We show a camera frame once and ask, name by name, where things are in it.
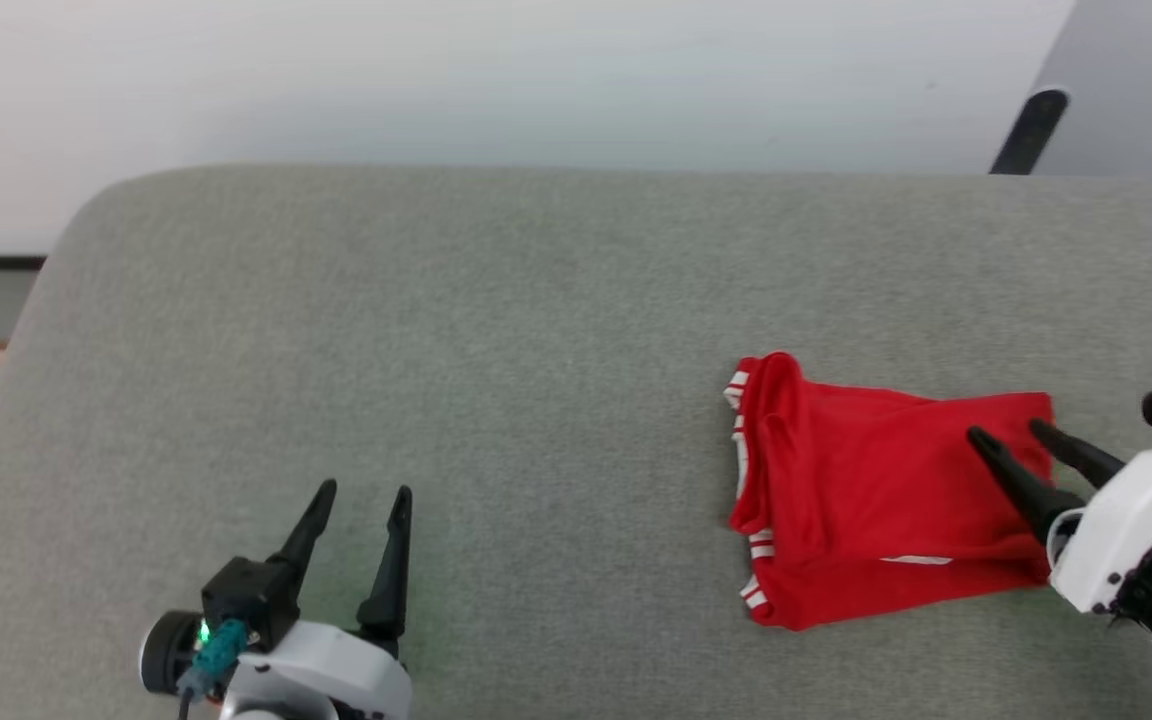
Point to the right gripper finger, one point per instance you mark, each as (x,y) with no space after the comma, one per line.
(1081,455)
(1031,490)

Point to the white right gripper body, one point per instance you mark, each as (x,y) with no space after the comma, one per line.
(1126,520)

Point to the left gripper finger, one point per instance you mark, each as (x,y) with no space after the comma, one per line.
(391,590)
(311,530)

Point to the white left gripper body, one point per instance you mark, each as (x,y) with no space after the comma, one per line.
(336,675)

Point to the red and white shirt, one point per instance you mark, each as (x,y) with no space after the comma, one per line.
(856,500)

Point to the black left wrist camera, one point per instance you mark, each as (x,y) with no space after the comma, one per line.
(251,595)

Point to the black slanted post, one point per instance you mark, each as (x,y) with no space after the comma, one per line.
(1031,130)

